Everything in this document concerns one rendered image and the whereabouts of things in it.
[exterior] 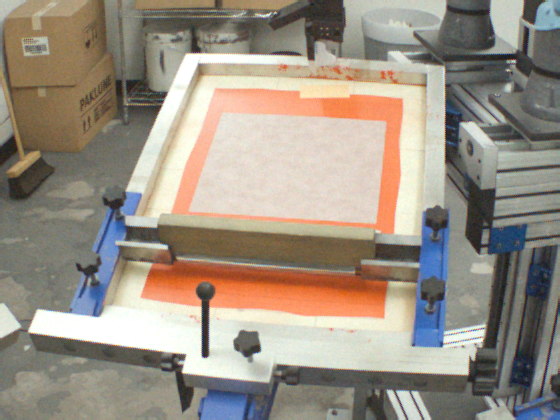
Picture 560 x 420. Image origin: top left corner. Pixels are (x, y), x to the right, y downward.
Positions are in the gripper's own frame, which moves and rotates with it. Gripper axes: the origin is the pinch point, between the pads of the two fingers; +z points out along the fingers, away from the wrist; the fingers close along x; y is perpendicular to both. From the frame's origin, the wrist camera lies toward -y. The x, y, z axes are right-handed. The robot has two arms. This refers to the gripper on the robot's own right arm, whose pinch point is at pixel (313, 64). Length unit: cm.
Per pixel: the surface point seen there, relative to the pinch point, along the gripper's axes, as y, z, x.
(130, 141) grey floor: -133, 187, 196
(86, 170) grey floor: -145, 176, 158
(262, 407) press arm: 1, 14, -80
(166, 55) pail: -120, 157, 239
